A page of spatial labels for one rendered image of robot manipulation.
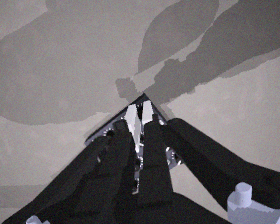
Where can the grey knob box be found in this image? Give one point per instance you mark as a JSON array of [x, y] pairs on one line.
[[107, 130]]

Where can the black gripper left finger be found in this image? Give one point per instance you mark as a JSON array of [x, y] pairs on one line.
[[115, 177]]

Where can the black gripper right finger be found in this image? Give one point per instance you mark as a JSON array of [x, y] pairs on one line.
[[253, 191]]

